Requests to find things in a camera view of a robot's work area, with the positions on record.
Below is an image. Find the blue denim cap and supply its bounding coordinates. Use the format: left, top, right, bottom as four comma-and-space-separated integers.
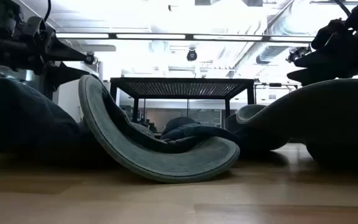
160, 116, 239, 147

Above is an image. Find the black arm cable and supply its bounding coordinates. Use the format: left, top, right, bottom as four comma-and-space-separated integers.
333, 0, 352, 17
44, 0, 52, 22

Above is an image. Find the dark faded denim cap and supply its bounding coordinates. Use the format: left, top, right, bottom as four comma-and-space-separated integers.
0, 77, 83, 155

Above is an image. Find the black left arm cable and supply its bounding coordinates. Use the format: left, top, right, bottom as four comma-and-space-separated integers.
44, 0, 52, 22

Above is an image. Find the black perforated metal rack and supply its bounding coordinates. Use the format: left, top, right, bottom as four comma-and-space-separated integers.
109, 77, 256, 124

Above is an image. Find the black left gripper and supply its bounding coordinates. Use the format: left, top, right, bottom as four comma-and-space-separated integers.
14, 26, 90, 91

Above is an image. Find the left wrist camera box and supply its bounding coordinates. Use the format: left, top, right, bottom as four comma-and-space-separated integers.
20, 16, 48, 40

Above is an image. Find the long ceiling light strip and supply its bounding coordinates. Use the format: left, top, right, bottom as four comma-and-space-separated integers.
56, 32, 315, 44

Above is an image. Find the silver ventilation duct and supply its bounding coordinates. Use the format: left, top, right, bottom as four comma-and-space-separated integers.
233, 0, 323, 72

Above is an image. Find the black track light cluster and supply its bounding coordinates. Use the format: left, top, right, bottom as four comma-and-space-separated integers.
286, 46, 312, 63

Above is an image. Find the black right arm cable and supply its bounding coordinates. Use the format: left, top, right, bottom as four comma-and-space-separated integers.
333, 0, 352, 17

